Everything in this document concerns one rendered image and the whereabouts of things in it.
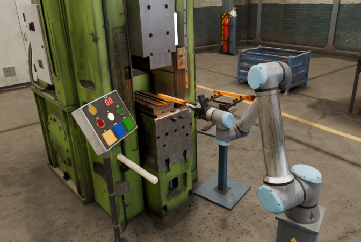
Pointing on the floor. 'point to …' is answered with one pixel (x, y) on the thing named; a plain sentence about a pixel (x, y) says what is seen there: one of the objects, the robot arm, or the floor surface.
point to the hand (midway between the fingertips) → (188, 103)
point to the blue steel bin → (280, 55)
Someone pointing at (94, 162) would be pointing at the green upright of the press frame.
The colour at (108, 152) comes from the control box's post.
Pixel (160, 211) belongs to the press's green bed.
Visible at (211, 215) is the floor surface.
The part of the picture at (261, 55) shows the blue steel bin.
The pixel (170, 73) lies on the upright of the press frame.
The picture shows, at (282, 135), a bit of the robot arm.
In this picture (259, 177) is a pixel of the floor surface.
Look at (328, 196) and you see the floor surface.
